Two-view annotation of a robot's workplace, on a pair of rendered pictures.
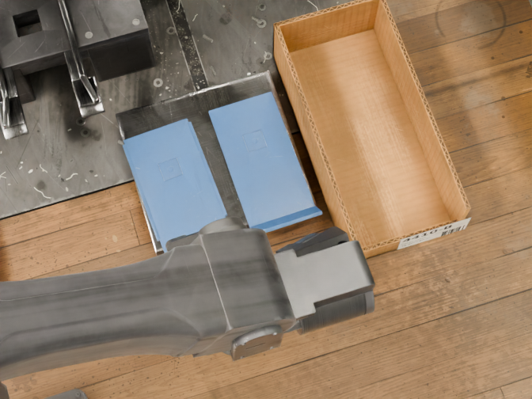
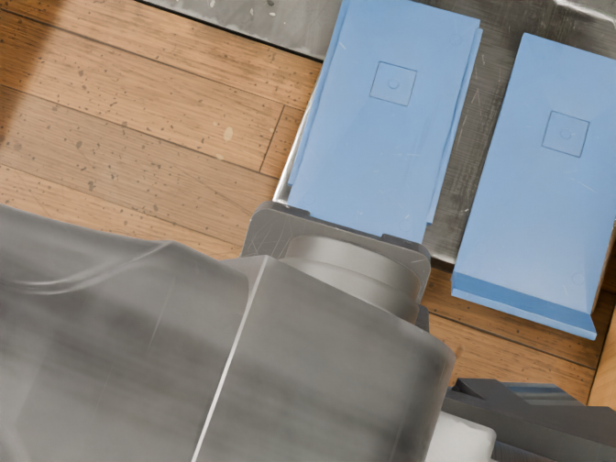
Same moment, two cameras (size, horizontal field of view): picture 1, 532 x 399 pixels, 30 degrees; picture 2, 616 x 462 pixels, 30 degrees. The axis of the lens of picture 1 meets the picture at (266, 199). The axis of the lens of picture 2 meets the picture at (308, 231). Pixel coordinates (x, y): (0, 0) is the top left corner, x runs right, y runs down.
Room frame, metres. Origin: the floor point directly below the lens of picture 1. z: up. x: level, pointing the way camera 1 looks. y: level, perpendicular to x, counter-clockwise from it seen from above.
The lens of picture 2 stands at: (0.15, 0.01, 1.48)
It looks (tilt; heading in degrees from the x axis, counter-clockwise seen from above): 75 degrees down; 31
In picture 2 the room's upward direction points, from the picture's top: 7 degrees clockwise
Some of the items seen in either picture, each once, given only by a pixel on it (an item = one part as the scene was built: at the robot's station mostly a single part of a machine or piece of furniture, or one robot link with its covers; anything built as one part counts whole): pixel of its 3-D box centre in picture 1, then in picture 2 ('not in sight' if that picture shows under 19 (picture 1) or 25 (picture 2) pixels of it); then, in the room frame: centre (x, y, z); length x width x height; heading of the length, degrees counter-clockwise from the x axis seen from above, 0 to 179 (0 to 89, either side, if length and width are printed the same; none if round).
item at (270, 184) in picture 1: (264, 161); (556, 178); (0.38, 0.00, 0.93); 0.15 x 0.07 x 0.03; 19
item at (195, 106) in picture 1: (214, 161); (474, 122); (0.39, 0.05, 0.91); 0.17 x 0.16 x 0.02; 108
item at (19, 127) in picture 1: (9, 103); not in sight; (0.42, 0.25, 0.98); 0.07 x 0.02 x 0.01; 18
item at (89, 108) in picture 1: (84, 82); not in sight; (0.44, 0.18, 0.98); 0.07 x 0.02 x 0.01; 18
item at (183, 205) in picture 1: (178, 190); (380, 126); (0.35, 0.09, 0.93); 0.15 x 0.07 x 0.03; 21
